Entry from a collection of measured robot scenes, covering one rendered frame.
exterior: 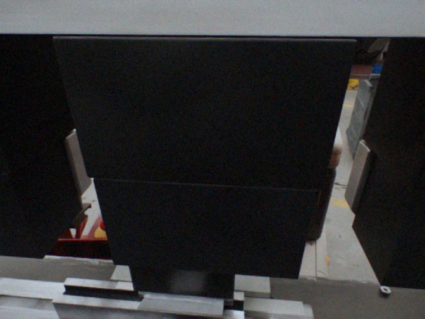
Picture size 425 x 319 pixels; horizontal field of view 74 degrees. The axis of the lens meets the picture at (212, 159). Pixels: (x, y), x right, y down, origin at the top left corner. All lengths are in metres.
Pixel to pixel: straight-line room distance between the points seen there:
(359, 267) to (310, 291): 1.35
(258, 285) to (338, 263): 1.50
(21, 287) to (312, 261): 1.16
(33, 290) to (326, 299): 0.41
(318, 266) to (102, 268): 1.02
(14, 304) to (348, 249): 1.74
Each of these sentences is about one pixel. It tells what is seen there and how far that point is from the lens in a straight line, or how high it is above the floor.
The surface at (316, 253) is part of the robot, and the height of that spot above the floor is 0.28.
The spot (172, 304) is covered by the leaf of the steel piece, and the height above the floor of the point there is 1.00.
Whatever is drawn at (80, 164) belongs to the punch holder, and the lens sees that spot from 0.29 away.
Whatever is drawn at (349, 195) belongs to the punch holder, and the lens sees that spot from 0.28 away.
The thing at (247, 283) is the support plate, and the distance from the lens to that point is 0.34.
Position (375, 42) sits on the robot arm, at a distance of 0.72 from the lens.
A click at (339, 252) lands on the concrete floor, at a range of 1.89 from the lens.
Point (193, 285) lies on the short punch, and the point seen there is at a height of 1.04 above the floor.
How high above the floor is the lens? 1.27
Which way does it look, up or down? 29 degrees down
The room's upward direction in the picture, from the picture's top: straight up
